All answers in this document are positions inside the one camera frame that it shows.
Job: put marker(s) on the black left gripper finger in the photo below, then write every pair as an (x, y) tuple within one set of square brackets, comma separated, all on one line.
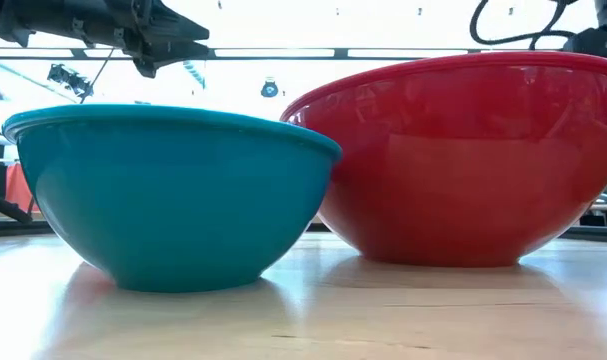
[(183, 25), (180, 52)]

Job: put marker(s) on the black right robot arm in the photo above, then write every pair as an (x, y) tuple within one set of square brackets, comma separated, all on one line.
[(600, 35)]

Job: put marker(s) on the black ceiling-mounted device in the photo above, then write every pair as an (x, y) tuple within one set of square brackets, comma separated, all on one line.
[(69, 80)]

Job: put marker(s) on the blue hanging lamp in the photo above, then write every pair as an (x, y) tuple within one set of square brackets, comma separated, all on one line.
[(269, 89)]

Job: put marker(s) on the teal plastic bowl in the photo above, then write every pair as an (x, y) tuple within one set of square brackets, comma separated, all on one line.
[(173, 200)]

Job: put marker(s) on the orange cloth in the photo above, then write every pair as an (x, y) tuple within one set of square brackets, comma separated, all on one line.
[(18, 189)]

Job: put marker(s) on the black slanted bar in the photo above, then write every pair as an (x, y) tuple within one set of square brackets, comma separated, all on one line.
[(5, 207)]

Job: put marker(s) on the red plastic bowl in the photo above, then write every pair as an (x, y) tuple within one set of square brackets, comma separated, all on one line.
[(463, 165)]

